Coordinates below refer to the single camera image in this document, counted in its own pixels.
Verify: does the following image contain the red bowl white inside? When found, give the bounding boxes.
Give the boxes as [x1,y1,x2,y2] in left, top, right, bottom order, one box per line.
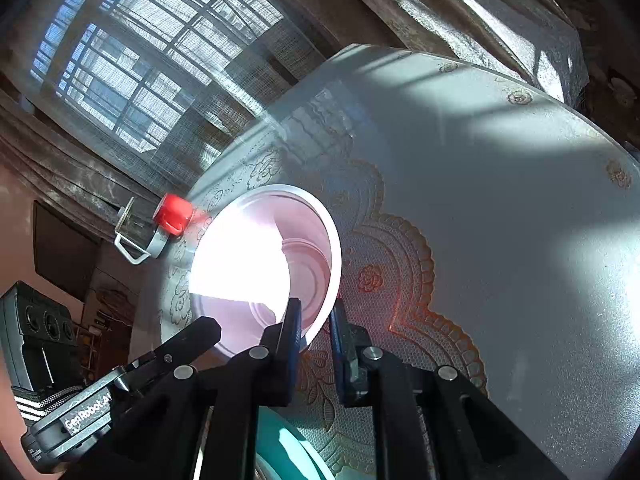
[189,184,342,359]

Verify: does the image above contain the black striped sleeve forearm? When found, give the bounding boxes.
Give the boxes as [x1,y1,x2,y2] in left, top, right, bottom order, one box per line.
[1,282,86,426]

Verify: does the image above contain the teal rimmed white plate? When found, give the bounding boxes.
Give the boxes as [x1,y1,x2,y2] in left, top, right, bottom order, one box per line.
[254,406,335,480]

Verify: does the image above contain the wooden shelf cabinet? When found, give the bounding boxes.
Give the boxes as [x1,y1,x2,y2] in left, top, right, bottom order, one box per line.
[76,252,143,384]

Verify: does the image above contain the white floral tablecloth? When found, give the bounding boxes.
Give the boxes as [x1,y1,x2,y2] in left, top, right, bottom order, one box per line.
[130,46,639,479]

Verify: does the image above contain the sheer lace curtain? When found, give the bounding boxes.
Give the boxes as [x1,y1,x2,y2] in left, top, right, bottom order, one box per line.
[1,0,588,238]

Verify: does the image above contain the large grid window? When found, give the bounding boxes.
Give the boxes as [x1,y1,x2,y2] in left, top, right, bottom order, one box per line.
[29,0,294,157]

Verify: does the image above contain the dark wall television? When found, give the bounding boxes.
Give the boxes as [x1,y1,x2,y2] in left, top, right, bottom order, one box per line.
[32,200,101,301]

